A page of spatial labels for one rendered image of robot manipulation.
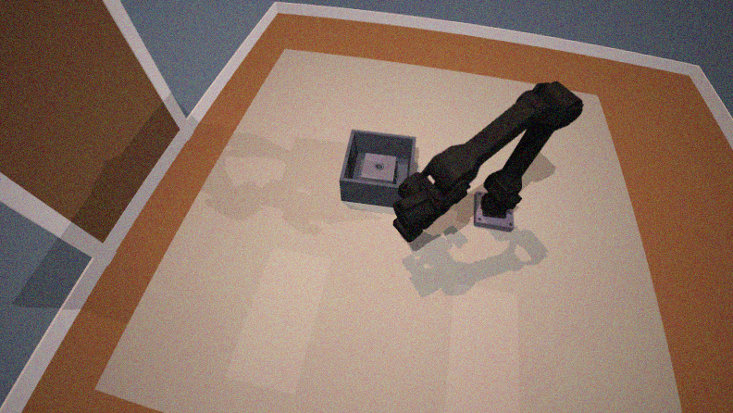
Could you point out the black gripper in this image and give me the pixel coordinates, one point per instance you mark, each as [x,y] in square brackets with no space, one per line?
[412,233]

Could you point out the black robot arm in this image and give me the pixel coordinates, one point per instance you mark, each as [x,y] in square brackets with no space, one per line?
[541,111]

